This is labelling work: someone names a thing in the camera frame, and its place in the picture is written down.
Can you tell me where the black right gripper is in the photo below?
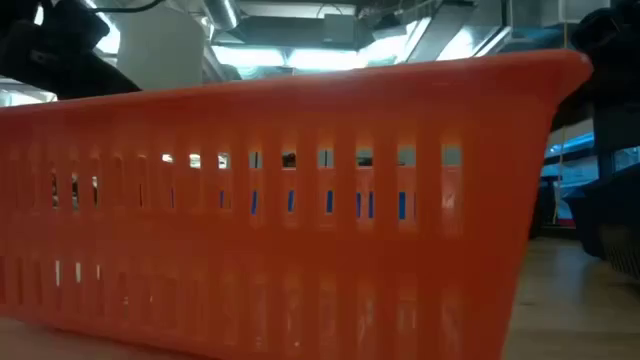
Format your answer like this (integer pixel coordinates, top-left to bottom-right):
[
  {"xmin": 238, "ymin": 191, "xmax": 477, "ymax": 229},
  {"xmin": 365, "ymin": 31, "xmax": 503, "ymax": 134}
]
[{"xmin": 571, "ymin": 0, "xmax": 640, "ymax": 109}]

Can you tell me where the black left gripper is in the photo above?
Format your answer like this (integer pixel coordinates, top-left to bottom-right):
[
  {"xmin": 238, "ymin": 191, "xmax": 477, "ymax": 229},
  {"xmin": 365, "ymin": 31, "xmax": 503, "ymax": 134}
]
[{"xmin": 0, "ymin": 0, "xmax": 143, "ymax": 101}]

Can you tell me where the orange slotted plastic basket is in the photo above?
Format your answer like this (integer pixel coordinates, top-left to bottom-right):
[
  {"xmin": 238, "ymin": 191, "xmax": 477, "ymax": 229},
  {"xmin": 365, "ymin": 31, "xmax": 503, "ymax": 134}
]
[{"xmin": 0, "ymin": 48, "xmax": 594, "ymax": 360}]

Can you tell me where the grey ceiling box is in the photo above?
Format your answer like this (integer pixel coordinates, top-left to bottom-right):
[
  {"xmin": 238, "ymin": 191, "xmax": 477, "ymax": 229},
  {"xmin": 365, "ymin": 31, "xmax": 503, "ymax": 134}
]
[{"xmin": 322, "ymin": 13, "xmax": 360, "ymax": 49}]

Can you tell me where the blue plastic basket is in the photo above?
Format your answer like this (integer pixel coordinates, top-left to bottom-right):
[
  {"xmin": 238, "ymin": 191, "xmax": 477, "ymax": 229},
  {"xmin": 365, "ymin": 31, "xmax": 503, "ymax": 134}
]
[{"xmin": 168, "ymin": 188, "xmax": 417, "ymax": 221}]

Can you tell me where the silver ventilation duct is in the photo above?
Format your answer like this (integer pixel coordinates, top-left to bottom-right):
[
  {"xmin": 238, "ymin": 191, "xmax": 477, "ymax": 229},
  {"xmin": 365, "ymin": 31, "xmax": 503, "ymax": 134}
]
[{"xmin": 202, "ymin": 0, "xmax": 242, "ymax": 32}]

